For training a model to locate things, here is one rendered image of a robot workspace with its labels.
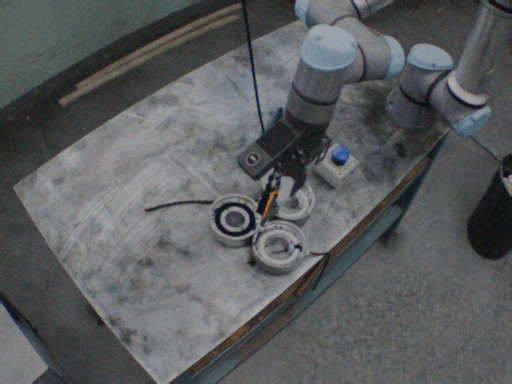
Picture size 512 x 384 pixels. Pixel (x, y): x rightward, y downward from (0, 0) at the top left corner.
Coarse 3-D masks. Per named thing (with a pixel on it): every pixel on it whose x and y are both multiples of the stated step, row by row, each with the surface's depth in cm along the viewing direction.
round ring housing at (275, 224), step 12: (264, 228) 98; (276, 228) 99; (288, 228) 99; (276, 240) 99; (288, 240) 97; (300, 240) 98; (252, 252) 96; (288, 252) 96; (264, 264) 93; (276, 264) 94; (288, 264) 94
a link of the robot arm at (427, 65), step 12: (420, 48) 109; (432, 48) 110; (408, 60) 111; (420, 60) 107; (432, 60) 106; (444, 60) 107; (408, 72) 113; (420, 72) 109; (432, 72) 107; (444, 72) 106; (408, 84) 114; (420, 84) 110; (432, 84) 107; (420, 96) 114
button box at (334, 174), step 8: (336, 144) 111; (328, 152) 109; (328, 160) 108; (336, 160) 108; (352, 160) 109; (320, 168) 109; (328, 168) 107; (336, 168) 107; (344, 168) 107; (352, 168) 108; (320, 176) 111; (328, 176) 108; (336, 176) 106; (344, 176) 107; (336, 184) 108
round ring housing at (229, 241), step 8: (216, 200) 100; (224, 200) 101; (232, 200) 102; (240, 200) 102; (248, 200) 101; (232, 208) 101; (256, 208) 101; (208, 216) 98; (224, 216) 99; (232, 216) 102; (240, 216) 101; (248, 216) 100; (256, 216) 100; (208, 224) 99; (224, 224) 98; (248, 224) 99; (256, 224) 99; (216, 232) 96; (224, 240) 96; (232, 240) 96; (240, 240) 96; (248, 240) 97
